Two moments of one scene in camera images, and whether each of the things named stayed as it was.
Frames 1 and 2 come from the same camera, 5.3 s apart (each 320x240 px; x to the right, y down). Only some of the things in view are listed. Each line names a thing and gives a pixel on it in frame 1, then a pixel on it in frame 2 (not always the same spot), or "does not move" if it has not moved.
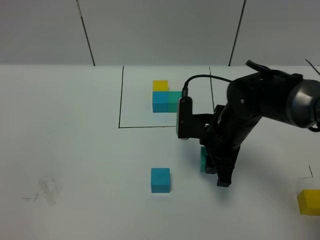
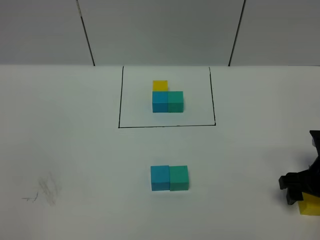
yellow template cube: (160, 85) does not move
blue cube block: (160, 180) does not move
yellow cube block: (309, 202) does not move
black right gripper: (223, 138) → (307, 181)
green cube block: (203, 154) → (179, 179)
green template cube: (173, 96) does not move
